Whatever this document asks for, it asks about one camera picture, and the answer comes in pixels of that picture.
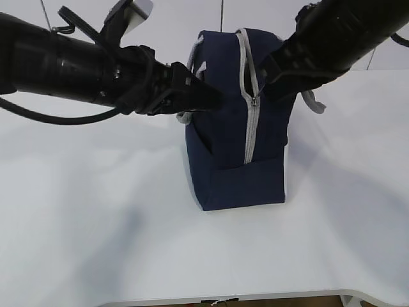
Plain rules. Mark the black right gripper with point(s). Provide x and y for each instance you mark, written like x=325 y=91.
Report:
x=314 y=55

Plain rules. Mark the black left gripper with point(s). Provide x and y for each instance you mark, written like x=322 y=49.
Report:
x=165 y=89

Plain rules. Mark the navy lunch bag grey handles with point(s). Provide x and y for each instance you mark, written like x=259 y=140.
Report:
x=236 y=152

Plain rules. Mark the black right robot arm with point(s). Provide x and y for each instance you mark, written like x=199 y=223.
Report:
x=370 y=23

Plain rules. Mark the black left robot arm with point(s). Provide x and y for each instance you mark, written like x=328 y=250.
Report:
x=35 y=60

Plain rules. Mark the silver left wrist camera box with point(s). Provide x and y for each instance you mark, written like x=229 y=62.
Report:
x=129 y=14

